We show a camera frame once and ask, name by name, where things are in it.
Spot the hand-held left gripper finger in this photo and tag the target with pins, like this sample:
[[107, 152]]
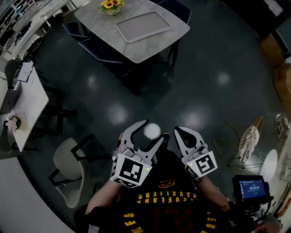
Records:
[[157, 146], [126, 136]]

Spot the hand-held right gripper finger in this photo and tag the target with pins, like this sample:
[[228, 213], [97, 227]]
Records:
[[181, 142], [197, 137]]

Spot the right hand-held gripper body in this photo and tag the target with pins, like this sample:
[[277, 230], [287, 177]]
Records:
[[202, 165]]

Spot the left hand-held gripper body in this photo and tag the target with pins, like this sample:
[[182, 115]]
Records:
[[130, 169]]

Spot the white cup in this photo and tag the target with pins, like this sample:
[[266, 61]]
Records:
[[152, 131]]

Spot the grey rectangular dish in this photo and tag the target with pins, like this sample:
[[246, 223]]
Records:
[[143, 27]]

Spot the person's left forearm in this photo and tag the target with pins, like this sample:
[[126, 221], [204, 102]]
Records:
[[102, 196]]

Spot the person's right forearm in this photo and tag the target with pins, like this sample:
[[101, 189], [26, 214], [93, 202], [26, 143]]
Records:
[[212, 195]]

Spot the person's black jersey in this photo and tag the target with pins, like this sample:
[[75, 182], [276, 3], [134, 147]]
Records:
[[168, 204]]

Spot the black monitor with blue screen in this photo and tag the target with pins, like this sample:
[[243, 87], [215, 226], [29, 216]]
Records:
[[252, 188]]

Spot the white round stool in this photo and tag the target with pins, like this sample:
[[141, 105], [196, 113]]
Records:
[[269, 165]]

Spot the dark blue chair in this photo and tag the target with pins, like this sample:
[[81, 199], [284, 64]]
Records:
[[75, 30], [179, 10], [106, 57]]

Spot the patterned round cushion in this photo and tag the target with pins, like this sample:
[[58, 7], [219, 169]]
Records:
[[282, 127]]

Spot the brown cardboard box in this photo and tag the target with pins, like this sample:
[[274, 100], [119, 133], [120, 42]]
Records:
[[283, 84], [271, 50]]

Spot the white marble table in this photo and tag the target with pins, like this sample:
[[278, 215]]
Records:
[[31, 102]]

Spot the grey marble table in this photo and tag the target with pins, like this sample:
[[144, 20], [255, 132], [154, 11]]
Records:
[[109, 25]]

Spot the pink flowers in pot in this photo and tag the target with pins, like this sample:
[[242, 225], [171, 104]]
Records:
[[14, 123]]

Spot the white clipboard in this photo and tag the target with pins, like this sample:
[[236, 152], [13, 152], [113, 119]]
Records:
[[25, 71]]

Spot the grey laptop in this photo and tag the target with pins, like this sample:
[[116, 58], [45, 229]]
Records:
[[9, 101]]

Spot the sunflower bouquet in pot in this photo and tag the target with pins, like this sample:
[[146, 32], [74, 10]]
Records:
[[111, 5]]

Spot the grey upholstered chair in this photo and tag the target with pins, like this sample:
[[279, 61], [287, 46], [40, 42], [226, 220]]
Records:
[[12, 70]]

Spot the white shelving unit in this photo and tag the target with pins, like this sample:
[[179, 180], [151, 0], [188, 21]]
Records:
[[20, 20]]

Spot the beige chair with black frame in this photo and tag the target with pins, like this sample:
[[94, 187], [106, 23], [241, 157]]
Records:
[[68, 168]]

